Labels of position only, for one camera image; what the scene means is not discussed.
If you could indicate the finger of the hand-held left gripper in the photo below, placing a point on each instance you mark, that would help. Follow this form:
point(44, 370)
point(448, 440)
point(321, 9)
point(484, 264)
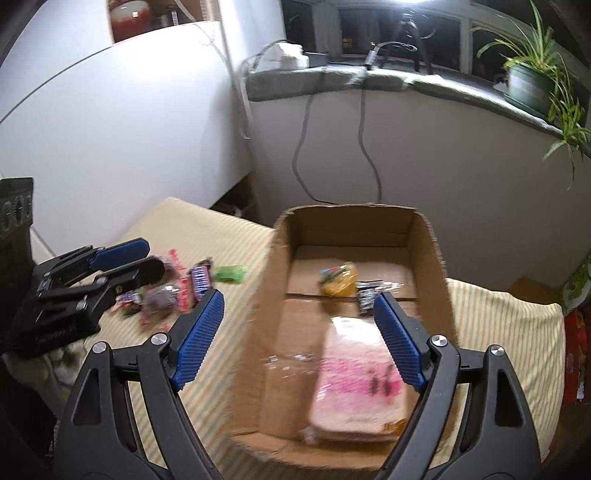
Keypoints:
point(122, 252)
point(138, 273)

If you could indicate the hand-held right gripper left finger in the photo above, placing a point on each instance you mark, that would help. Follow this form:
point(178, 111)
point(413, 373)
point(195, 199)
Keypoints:
point(198, 339)

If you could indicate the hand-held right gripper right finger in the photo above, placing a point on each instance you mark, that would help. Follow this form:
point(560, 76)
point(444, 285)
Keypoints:
point(399, 344)

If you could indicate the clear brown snack packet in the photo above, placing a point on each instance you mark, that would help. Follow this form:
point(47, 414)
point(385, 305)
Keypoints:
point(159, 300)

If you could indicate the pink snack packet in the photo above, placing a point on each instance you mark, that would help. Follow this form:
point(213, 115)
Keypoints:
point(351, 369)

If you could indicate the dark blue chocolate bar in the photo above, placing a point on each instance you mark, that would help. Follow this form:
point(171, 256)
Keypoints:
point(201, 279)

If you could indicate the green candy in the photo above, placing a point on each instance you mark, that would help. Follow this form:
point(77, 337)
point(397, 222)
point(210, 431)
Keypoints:
point(231, 273)

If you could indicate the cardboard box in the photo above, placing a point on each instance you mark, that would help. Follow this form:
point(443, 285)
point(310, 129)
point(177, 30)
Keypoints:
point(272, 286)

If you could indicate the black white candy bar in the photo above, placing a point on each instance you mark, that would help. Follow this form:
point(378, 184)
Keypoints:
point(367, 296)

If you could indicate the yellow jelly cup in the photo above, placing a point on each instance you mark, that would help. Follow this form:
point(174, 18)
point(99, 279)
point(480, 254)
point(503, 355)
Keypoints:
point(339, 282)

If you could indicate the striped yellow cloth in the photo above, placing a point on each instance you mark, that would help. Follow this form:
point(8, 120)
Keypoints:
point(221, 230)

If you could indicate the white cabinet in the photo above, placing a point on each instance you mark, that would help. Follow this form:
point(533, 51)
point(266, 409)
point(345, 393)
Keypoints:
point(115, 129)

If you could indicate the red box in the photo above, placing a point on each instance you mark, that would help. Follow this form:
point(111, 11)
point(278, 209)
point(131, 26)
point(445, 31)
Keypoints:
point(577, 350)

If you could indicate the green printed bag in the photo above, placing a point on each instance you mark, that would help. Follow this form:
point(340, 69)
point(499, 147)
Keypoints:
point(579, 286)

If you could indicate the red round jar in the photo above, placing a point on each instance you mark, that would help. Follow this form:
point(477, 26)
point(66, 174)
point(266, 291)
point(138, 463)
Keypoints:
point(131, 21)

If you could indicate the grey window sill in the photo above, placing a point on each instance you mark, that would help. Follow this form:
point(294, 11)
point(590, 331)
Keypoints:
point(323, 78)

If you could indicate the potted spider plant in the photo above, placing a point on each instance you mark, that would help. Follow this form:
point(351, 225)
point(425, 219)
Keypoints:
point(526, 85)

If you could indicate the black tripod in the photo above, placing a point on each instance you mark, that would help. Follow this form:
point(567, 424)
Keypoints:
point(411, 27)

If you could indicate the window frame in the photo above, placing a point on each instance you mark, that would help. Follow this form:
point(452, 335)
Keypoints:
point(465, 41)

